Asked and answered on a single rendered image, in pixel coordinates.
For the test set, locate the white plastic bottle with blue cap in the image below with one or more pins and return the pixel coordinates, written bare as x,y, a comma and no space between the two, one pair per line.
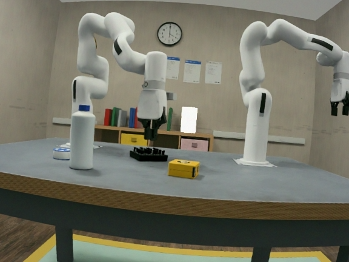
81,140

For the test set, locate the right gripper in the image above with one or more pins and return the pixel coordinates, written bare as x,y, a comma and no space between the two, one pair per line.
152,105

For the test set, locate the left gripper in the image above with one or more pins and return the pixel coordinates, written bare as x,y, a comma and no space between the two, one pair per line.
340,94

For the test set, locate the black knob box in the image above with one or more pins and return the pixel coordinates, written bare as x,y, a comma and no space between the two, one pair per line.
152,155

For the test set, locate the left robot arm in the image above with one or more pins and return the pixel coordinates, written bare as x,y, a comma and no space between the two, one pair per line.
259,100

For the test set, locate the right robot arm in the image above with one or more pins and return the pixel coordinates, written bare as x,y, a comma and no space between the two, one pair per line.
120,29

